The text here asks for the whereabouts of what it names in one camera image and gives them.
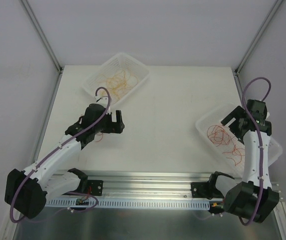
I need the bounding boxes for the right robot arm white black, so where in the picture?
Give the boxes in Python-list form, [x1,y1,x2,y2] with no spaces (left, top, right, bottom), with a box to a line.
[207,99,279,225]

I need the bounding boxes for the white plastic basket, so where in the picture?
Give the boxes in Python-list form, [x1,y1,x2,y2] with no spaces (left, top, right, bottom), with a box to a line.
[195,102,283,176]
[82,52,150,107]

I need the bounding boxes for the yellow cables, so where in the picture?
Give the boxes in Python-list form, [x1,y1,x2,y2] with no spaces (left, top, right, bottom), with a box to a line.
[99,68,140,101]

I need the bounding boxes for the red cables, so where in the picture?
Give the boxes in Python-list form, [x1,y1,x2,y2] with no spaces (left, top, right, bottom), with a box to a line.
[206,124,246,167]

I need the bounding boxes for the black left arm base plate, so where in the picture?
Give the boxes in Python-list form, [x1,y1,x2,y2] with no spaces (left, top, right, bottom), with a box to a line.
[64,179,104,196]

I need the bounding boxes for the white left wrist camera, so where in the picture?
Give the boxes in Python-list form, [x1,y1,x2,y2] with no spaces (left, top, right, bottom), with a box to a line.
[96,96,110,112]

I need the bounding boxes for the aluminium frame post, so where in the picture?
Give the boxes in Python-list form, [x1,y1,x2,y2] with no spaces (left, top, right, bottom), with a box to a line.
[20,0,63,73]
[233,0,285,76]

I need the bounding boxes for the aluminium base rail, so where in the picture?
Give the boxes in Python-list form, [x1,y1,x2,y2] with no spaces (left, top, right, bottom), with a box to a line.
[12,169,283,202]

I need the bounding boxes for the aluminium frame post left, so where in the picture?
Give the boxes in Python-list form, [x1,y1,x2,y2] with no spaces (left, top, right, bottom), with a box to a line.
[20,0,63,73]

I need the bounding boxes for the white slotted cable duct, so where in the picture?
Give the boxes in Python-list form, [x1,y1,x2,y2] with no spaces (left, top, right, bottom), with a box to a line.
[45,197,210,211]

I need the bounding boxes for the aluminium frame post right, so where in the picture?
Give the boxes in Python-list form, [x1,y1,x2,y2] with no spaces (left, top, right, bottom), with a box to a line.
[233,0,285,76]

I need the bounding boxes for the white left plastic basket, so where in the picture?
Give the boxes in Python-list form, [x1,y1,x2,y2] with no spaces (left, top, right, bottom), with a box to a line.
[82,52,150,107]

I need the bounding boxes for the white right plastic basket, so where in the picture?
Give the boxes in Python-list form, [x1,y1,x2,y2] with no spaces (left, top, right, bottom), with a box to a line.
[195,102,283,176]

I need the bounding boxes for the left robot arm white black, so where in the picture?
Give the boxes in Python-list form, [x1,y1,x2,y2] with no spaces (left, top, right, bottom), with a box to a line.
[5,103,125,223]

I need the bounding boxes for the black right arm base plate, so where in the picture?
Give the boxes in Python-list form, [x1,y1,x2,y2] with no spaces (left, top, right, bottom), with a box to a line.
[190,181,224,200]

